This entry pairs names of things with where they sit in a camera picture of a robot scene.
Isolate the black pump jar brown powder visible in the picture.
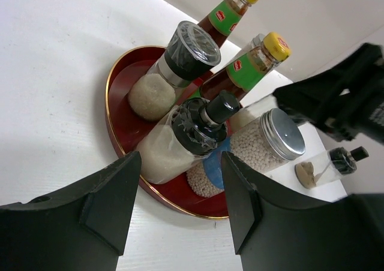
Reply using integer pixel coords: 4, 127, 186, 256
295, 146, 369, 189

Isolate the clear lid sugar jar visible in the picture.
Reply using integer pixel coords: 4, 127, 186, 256
127, 20, 221, 121

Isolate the silver lid bead jar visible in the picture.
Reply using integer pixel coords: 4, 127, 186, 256
186, 108, 305, 198

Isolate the sauce bottle yellow cap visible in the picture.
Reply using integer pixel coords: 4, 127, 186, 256
197, 0, 258, 48
190, 32, 291, 100

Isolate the black pump sugar jar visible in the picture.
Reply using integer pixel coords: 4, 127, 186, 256
136, 91, 240, 185

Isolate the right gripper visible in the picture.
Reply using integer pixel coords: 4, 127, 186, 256
273, 43, 383, 143

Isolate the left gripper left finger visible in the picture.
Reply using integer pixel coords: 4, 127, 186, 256
1, 152, 142, 270

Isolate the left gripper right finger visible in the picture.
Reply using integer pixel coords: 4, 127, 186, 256
221, 152, 383, 270

